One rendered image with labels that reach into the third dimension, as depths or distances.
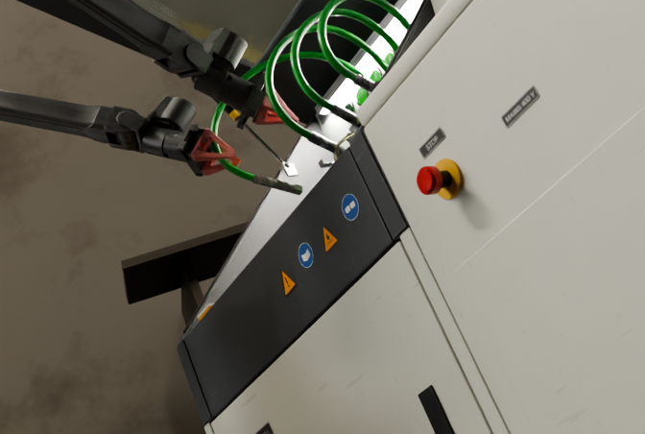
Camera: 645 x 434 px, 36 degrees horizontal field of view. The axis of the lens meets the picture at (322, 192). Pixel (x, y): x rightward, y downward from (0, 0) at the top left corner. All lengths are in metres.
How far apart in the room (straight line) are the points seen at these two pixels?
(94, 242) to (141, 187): 0.31
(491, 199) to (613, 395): 0.27
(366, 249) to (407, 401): 0.22
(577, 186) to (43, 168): 3.33
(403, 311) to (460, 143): 0.25
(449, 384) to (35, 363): 2.75
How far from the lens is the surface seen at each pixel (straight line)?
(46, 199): 4.17
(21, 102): 2.09
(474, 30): 1.22
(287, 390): 1.60
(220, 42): 1.87
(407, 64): 1.30
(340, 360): 1.47
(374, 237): 1.37
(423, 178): 1.23
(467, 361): 1.27
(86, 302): 3.96
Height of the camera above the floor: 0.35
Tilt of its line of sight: 24 degrees up
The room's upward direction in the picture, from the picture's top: 24 degrees counter-clockwise
